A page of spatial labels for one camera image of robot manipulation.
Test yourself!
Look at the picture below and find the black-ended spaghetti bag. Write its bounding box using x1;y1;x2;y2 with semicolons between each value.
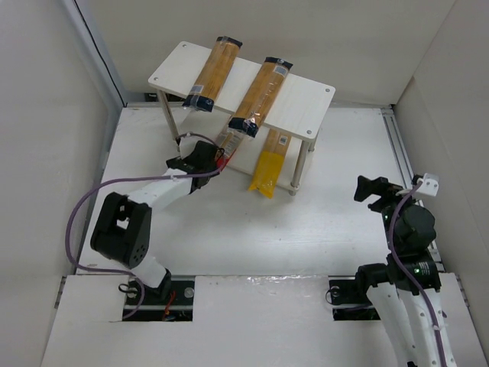
228;57;293;138
182;36;242;112

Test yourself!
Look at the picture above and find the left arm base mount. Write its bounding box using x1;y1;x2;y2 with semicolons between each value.
118;276;195;323

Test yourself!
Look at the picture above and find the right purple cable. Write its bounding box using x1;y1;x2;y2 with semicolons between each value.
387;189;446;367

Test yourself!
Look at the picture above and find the red spaghetti bag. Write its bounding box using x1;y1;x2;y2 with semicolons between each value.
215;128;245;169

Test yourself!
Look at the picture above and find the yellow spaghetti bag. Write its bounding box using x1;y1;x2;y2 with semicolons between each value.
248;129;291;199

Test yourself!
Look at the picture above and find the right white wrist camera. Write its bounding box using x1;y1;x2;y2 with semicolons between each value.
412;173;439;197

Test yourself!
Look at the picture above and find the aluminium rail right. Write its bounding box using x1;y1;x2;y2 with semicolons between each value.
381;108;403;154

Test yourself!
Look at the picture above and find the purple cable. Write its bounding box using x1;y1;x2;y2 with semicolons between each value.
65;132;225;320
387;189;446;367

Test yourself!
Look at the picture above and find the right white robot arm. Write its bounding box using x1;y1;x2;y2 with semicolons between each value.
354;174;456;366

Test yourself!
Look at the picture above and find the white two-tier shelf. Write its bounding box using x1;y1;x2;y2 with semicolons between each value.
148;41;335;193

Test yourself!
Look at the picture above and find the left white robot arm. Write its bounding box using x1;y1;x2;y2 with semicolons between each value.
90;140;225;303

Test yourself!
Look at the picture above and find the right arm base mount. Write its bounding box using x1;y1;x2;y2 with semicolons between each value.
325;277;380;321

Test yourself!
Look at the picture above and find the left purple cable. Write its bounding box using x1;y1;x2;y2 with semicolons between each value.
65;132;225;320

